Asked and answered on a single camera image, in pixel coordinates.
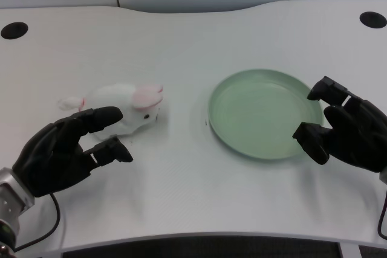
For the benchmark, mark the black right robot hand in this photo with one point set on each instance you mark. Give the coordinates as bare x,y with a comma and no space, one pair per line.
356,137

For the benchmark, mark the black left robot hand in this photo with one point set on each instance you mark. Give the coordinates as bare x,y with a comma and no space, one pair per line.
51,149

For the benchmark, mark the white plush rabbit doll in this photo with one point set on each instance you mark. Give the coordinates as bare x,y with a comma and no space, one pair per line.
121,110

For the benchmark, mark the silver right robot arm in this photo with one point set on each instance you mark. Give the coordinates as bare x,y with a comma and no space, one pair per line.
384,175

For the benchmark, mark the light green round plate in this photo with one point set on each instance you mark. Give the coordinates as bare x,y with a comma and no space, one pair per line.
263,116

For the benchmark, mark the black round table grommet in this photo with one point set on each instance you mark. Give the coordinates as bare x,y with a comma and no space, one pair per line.
14,30
373,19

